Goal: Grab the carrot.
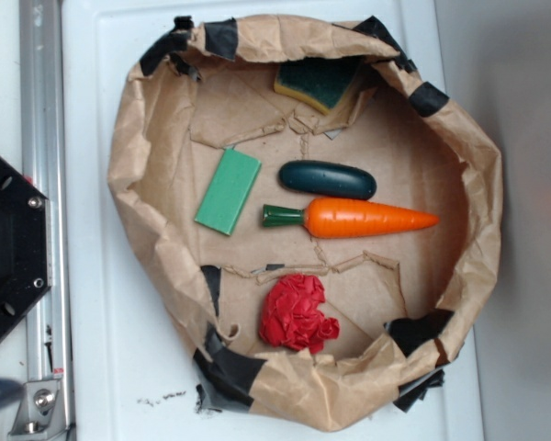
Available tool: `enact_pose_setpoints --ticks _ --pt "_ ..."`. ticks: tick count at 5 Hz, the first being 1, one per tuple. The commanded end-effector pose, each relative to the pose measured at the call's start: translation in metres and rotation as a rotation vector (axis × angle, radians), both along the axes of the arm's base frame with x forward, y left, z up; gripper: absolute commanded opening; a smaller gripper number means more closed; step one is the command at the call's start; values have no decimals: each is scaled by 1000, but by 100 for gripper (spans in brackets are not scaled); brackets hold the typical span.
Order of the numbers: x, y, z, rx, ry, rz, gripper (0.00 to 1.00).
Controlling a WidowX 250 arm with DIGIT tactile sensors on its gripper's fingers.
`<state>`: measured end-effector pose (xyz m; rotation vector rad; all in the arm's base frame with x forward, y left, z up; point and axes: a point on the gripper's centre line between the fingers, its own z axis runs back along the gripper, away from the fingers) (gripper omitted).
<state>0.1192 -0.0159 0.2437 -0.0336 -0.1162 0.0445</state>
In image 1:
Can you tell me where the yellow green sponge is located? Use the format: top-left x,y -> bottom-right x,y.
274,56 -> 362,115

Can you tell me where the orange toy carrot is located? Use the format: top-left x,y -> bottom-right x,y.
262,198 -> 440,239

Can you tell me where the aluminium rail profile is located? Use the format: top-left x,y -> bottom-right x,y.
19,1 -> 76,440

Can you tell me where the dark green toy cucumber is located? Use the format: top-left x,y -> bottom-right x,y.
278,160 -> 377,200

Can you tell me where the crumpled red paper ball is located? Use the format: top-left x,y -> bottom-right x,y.
259,274 -> 340,354

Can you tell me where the metal corner bracket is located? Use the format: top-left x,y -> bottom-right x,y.
7,379 -> 67,440

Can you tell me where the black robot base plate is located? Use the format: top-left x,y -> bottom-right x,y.
0,156 -> 50,344

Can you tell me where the green rectangular block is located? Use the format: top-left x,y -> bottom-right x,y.
195,149 -> 262,236

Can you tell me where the brown paper bag tray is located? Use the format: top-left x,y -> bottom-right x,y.
107,15 -> 502,432

